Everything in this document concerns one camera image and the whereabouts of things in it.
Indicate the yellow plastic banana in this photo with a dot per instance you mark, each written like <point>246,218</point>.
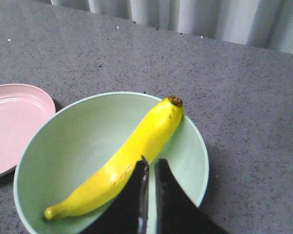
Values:
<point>146,142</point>

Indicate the white pleated curtain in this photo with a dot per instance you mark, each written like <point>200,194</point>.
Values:
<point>261,23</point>

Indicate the green ribbed bowl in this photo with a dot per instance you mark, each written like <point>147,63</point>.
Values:
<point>80,139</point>

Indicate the pink plate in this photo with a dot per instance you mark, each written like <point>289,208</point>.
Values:
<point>23,110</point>

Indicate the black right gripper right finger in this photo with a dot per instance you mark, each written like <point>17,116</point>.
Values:
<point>176,213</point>

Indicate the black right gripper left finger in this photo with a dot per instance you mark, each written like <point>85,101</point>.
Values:
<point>128,213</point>

